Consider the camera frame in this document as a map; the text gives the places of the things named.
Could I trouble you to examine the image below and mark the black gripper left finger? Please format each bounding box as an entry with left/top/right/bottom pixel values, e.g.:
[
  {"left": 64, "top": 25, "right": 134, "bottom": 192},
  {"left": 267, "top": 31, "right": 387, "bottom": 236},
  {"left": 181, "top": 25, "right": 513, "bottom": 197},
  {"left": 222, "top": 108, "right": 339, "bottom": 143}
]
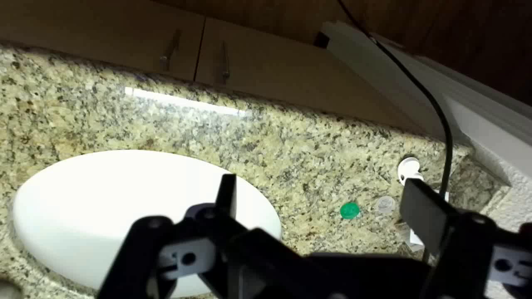
[{"left": 98, "top": 174, "right": 299, "bottom": 299}]

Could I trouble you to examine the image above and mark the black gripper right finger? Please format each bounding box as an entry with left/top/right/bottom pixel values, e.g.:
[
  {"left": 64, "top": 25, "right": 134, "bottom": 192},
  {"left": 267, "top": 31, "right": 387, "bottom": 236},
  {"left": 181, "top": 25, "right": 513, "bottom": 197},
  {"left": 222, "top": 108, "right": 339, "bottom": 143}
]
[{"left": 400, "top": 179, "right": 532, "bottom": 299}]

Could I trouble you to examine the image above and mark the white oval sink basin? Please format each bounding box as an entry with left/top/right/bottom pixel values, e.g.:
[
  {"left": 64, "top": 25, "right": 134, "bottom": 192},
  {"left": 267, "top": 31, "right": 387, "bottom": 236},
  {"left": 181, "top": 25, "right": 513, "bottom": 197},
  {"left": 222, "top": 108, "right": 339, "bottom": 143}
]
[{"left": 11, "top": 148, "right": 282, "bottom": 295}]

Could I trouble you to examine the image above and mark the clear contact lens cap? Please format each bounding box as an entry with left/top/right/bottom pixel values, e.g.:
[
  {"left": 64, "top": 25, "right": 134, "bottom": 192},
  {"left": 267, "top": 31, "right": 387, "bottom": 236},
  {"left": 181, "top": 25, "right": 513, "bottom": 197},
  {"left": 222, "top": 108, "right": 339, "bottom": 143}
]
[{"left": 374, "top": 196, "right": 397, "bottom": 216}]

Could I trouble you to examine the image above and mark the green contact lens cap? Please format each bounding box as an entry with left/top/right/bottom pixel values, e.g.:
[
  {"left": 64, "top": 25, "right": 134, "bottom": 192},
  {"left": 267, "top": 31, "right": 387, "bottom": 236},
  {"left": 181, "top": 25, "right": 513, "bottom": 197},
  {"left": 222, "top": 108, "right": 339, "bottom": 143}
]
[{"left": 339, "top": 201, "right": 360, "bottom": 219}]

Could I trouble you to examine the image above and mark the wooden vanity cabinet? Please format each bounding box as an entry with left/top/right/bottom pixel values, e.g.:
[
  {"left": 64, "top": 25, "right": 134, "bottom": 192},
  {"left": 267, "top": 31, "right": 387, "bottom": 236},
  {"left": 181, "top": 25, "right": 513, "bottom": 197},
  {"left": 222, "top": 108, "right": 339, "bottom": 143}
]
[{"left": 0, "top": 0, "right": 420, "bottom": 133}]

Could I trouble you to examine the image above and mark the white door frame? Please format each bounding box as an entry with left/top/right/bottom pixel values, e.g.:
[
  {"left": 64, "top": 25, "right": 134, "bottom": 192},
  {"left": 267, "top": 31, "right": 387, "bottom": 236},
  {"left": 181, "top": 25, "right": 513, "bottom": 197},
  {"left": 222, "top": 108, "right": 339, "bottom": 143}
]
[{"left": 319, "top": 21, "right": 532, "bottom": 178}]

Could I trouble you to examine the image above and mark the right cabinet door handle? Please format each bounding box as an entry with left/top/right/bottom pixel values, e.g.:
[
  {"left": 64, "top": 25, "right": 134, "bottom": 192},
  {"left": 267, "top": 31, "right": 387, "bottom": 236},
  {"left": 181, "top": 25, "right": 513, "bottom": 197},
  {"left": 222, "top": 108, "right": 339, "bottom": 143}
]
[{"left": 219, "top": 41, "right": 231, "bottom": 83}]

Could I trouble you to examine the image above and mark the cabinet door handle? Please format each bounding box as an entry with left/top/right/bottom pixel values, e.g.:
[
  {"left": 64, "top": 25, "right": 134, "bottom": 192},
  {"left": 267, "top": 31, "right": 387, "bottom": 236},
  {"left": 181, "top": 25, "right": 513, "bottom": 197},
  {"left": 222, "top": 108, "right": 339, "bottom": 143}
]
[
  {"left": 159, "top": 30, "right": 181, "bottom": 71},
  {"left": 219, "top": 41, "right": 231, "bottom": 83}
]

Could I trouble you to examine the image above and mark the left cabinet door handle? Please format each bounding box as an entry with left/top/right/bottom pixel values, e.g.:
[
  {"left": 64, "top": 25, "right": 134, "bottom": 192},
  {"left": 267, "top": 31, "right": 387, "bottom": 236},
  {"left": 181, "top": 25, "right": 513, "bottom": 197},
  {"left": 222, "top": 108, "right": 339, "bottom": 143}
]
[{"left": 159, "top": 30, "right": 181, "bottom": 71}]

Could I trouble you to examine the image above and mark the black power cable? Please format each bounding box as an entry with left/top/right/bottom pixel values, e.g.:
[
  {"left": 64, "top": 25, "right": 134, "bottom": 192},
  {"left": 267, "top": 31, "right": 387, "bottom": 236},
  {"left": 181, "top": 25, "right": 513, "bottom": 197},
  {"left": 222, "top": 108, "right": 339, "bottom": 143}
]
[{"left": 337, "top": 0, "right": 455, "bottom": 202}]

